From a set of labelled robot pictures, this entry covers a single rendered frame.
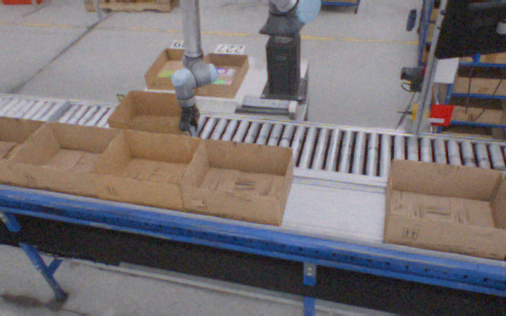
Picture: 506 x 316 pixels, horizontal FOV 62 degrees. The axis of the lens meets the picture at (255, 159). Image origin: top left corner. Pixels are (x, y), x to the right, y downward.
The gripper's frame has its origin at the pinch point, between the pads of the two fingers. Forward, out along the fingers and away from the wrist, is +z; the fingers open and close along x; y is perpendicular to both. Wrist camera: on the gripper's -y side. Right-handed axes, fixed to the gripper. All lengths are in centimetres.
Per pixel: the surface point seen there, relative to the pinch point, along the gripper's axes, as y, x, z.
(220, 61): 83, 11, 1
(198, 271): -67, -25, 18
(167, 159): -29.4, -0.9, -9.8
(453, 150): 18, -131, 5
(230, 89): 45.8, -7.5, -1.6
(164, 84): 49, 38, 1
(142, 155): -29.4, 11.7, -10.4
